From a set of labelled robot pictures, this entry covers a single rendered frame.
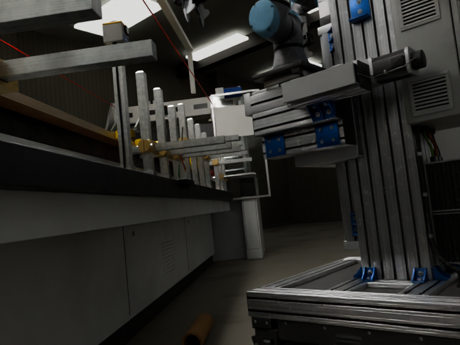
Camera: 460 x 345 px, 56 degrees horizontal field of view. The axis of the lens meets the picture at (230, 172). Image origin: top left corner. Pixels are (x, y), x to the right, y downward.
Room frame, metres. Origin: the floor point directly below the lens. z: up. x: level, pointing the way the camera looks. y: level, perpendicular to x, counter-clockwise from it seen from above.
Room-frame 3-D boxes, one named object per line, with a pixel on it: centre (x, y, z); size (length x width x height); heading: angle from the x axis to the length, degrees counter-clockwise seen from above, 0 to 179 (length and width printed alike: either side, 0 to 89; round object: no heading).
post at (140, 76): (1.73, 0.32, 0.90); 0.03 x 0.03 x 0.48; 84
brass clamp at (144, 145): (1.75, 0.32, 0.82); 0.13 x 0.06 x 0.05; 174
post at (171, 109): (2.23, 0.27, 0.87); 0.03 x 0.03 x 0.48; 84
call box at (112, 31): (1.47, 0.35, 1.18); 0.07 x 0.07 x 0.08; 84
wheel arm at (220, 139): (1.76, 0.22, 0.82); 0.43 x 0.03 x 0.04; 84
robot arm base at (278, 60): (1.64, -0.28, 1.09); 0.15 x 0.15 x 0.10
